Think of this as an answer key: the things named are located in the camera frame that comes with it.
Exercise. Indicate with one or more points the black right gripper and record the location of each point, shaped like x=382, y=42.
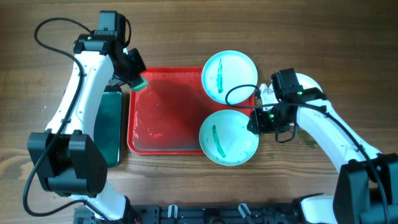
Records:
x=257, y=119

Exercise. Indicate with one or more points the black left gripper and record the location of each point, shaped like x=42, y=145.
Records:
x=138, y=67

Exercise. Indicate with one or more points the green sponge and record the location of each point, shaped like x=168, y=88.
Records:
x=138, y=84

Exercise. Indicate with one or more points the white plate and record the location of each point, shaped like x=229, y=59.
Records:
x=225, y=139
x=229, y=77
x=308, y=81

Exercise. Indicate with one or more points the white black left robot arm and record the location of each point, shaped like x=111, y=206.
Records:
x=65, y=157

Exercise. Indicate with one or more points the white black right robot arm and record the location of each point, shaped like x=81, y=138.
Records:
x=366, y=190

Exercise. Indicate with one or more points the dark green water tray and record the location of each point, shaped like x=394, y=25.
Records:
x=107, y=131

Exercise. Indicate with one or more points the red plastic tray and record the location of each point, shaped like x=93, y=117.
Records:
x=165, y=117

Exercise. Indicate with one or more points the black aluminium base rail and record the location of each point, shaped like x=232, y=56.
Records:
x=243, y=213

